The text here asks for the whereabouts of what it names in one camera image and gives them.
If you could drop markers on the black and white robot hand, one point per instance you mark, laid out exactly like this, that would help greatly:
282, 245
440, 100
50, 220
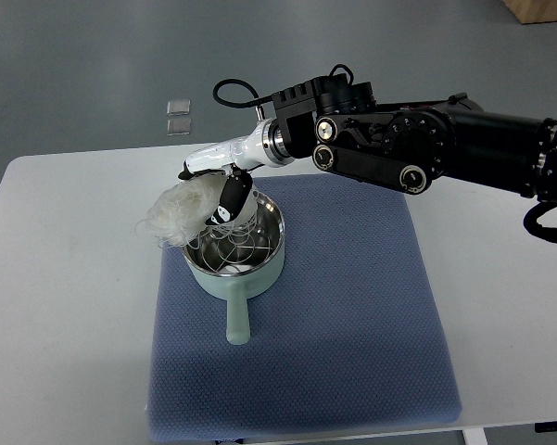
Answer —
235, 159

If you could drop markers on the white vermicelli nest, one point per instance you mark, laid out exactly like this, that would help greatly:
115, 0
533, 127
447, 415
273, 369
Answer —
178, 216

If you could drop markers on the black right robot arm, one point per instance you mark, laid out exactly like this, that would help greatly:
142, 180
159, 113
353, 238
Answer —
405, 147

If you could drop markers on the mint green steel pot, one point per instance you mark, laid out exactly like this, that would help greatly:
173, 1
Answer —
241, 265

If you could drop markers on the lower clear floor tile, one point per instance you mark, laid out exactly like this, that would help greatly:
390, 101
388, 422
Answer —
179, 126

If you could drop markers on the clear floor tile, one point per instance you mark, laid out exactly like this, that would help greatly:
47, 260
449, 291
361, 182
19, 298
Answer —
179, 126
177, 107

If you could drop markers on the upper clear floor tile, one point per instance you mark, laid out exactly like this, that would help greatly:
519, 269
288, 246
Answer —
177, 107

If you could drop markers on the blue textured mat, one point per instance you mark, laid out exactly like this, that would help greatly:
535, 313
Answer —
348, 336

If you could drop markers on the white table leg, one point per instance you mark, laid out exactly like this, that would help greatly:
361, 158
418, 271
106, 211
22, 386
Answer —
474, 436

